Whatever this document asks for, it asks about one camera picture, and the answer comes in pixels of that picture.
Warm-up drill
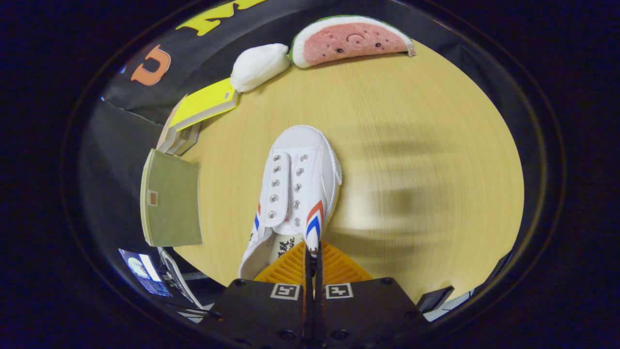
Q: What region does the small black box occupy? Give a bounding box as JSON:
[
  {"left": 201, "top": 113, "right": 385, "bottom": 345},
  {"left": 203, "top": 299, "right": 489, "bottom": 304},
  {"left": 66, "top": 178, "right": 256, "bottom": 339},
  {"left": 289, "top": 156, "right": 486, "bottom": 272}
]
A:
[{"left": 416, "top": 286, "right": 455, "bottom": 314}]

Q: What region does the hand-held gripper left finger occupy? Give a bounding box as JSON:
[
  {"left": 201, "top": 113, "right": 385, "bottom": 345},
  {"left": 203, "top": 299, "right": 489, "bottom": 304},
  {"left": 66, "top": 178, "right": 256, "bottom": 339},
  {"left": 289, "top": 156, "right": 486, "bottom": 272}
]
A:
[{"left": 206, "top": 241, "right": 311, "bottom": 346}]

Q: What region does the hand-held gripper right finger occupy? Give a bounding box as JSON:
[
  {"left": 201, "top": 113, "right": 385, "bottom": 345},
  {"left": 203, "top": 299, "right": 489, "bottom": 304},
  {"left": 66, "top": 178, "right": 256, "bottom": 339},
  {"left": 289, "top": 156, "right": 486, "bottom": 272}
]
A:
[{"left": 314, "top": 241, "right": 429, "bottom": 346}]

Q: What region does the white plush toy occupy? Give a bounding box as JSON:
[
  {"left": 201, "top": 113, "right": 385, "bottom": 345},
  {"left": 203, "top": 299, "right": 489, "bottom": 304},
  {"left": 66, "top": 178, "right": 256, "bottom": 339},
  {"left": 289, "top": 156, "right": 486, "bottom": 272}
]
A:
[{"left": 230, "top": 43, "right": 291, "bottom": 93}]

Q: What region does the white canvas shoe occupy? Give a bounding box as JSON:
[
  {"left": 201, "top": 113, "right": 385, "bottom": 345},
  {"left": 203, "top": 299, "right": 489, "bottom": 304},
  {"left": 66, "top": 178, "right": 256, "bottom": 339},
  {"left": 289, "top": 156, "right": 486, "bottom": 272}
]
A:
[{"left": 238, "top": 125, "right": 343, "bottom": 281}]

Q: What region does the yellow book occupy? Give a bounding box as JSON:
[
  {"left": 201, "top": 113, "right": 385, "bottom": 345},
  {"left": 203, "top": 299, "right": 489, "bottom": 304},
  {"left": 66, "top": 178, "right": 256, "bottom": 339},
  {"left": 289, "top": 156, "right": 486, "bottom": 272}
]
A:
[{"left": 170, "top": 78, "right": 240, "bottom": 132}]

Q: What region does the grey-green fabric storage box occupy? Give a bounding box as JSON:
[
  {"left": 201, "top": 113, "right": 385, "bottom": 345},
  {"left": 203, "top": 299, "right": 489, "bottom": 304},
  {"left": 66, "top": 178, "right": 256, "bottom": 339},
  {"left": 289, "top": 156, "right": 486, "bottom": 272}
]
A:
[{"left": 140, "top": 148, "right": 203, "bottom": 248}]

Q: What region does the dark blue book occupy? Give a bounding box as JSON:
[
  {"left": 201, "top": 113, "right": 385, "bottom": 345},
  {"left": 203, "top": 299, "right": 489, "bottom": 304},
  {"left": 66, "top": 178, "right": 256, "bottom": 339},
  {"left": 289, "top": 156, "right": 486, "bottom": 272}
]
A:
[{"left": 174, "top": 121, "right": 202, "bottom": 157}]

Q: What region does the grey book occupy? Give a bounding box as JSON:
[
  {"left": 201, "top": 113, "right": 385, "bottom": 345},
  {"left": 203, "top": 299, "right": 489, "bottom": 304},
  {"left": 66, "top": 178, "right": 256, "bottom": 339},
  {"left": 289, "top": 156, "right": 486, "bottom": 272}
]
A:
[{"left": 165, "top": 124, "right": 197, "bottom": 155}]

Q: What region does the watermelon slice plush toy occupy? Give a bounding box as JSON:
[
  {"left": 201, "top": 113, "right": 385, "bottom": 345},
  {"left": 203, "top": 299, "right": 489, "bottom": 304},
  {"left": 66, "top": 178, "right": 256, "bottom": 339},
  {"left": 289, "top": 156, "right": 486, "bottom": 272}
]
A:
[{"left": 289, "top": 15, "right": 416, "bottom": 69}]

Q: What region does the white-rimmed dark object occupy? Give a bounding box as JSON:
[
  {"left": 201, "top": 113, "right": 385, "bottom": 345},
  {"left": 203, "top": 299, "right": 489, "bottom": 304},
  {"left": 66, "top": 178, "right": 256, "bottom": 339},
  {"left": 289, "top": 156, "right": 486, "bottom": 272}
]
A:
[{"left": 157, "top": 247, "right": 204, "bottom": 310}]

